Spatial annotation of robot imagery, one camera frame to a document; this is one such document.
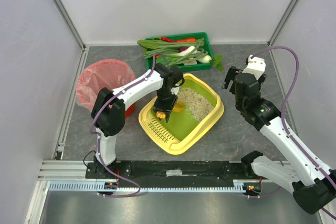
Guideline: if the orange litter scoop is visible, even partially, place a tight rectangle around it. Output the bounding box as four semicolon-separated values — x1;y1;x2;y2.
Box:
156;101;186;120

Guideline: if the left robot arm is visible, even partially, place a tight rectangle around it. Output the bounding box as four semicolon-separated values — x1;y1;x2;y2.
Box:
90;63;185;167

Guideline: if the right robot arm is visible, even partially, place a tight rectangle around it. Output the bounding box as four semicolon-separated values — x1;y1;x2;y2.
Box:
222;66;335;215

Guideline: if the yellow green litter box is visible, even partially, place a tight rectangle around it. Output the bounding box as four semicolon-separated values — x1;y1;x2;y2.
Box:
139;73;224;155

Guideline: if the cat litter pile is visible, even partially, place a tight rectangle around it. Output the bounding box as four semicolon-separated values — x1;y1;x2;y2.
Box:
177;88;214;123

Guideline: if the white radish with leaves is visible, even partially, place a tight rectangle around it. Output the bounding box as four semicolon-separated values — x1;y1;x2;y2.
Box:
197;54;224;72

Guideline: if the green long beans bunch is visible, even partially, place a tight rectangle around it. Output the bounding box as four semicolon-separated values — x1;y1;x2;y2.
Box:
143;39;209;66

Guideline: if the green plastic crate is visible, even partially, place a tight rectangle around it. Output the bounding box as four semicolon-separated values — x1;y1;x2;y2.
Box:
145;32;214;72

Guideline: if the white scallion stalk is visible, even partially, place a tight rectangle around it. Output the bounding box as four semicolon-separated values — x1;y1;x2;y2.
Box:
164;46;197;58

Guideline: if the purple onion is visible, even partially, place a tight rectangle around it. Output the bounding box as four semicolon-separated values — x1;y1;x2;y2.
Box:
179;46;188;52

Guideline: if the red mesh trash bin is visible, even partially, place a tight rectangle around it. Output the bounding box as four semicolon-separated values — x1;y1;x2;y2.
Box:
76;59;137;119

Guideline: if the orange carrot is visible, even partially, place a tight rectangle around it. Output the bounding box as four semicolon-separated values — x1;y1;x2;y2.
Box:
176;38;197;43

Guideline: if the green leafy vegetable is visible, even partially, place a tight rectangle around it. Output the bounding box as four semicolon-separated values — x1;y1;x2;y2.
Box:
137;39;165;51

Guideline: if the red chili pepper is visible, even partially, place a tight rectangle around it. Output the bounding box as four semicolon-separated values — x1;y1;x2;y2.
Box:
161;37;177;43

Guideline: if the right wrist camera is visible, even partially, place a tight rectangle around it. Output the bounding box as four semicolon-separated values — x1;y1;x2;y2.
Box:
242;55;266;80

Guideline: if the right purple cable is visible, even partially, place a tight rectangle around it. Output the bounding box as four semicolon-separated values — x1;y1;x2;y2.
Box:
246;46;336;219

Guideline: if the purple cable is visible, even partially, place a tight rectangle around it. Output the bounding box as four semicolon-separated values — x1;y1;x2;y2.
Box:
89;52;171;198
246;46;336;219

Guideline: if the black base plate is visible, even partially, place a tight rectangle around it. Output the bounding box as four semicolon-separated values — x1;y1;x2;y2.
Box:
85;160;263;183

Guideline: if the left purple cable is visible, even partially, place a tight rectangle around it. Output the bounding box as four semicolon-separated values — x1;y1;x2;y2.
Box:
89;52;171;198

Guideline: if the grey slotted cable duct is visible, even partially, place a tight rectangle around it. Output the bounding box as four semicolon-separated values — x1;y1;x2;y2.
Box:
48;180;262;192

